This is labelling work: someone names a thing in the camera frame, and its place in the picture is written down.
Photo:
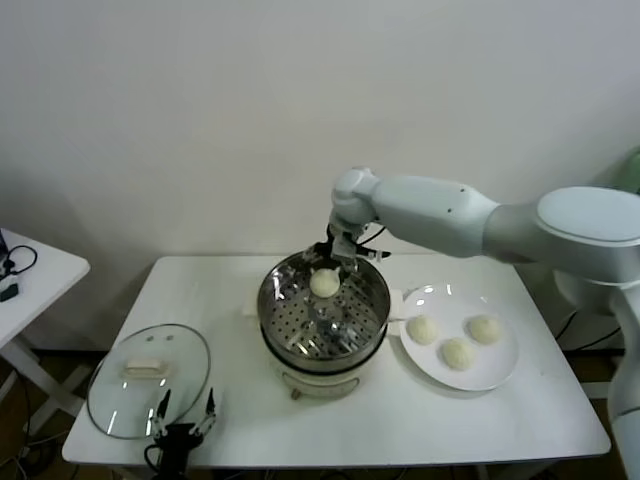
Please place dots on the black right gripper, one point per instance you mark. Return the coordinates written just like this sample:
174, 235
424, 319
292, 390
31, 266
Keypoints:
332, 240

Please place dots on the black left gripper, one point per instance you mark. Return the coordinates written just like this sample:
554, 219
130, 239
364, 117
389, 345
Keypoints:
175, 445

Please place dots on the white steamed baozi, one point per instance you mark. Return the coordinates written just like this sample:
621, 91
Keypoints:
325, 285
457, 354
484, 330
422, 330

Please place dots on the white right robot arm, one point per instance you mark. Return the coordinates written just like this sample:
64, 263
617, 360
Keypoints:
430, 215

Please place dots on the perforated steel steamer basket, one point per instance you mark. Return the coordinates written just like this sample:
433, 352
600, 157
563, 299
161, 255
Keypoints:
280, 300

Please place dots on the steel steamer pot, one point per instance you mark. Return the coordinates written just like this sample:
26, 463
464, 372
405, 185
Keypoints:
320, 382

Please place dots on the white round plate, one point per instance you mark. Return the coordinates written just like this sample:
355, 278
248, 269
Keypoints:
475, 372

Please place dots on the small white folding table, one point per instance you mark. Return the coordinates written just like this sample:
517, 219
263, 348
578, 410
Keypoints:
45, 285

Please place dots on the small black device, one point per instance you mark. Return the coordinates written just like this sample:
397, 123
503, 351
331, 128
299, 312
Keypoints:
9, 292

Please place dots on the dark laptop screen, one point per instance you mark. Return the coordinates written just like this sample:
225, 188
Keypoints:
2, 242

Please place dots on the pale green appliance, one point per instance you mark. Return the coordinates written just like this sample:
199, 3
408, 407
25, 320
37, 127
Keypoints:
632, 170

